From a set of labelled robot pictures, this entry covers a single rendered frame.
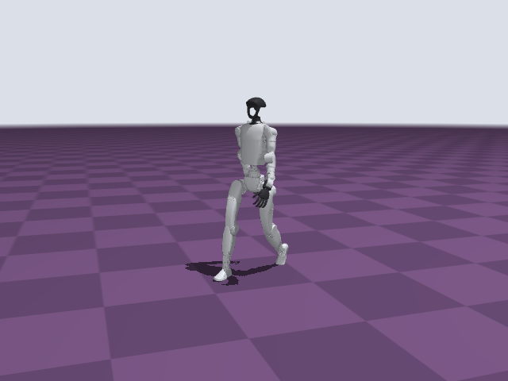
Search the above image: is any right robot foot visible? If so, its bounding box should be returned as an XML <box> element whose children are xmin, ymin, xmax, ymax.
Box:
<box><xmin>214</xmin><ymin>268</ymin><xmax>232</xmax><ymax>281</ymax></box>

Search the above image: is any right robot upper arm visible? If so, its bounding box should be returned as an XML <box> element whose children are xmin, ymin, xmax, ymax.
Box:
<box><xmin>235</xmin><ymin>125</ymin><xmax>242</xmax><ymax>160</ymax></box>

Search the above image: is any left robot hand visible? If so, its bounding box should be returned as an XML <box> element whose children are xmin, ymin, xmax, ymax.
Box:
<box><xmin>252</xmin><ymin>180</ymin><xmax>271</xmax><ymax>208</ymax></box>

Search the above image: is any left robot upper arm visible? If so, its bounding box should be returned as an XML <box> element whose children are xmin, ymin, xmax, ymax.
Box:
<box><xmin>264</xmin><ymin>126</ymin><xmax>277</xmax><ymax>164</ymax></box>

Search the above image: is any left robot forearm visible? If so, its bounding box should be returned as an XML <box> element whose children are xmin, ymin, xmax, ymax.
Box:
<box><xmin>265</xmin><ymin>154</ymin><xmax>276</xmax><ymax>188</ymax></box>

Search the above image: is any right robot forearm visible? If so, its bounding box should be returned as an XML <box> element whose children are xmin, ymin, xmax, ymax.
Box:
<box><xmin>241</xmin><ymin>160</ymin><xmax>250</xmax><ymax>176</ymax></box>

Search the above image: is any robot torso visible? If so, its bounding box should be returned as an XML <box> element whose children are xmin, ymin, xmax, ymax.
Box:
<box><xmin>241</xmin><ymin>121</ymin><xmax>269</xmax><ymax>193</ymax></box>

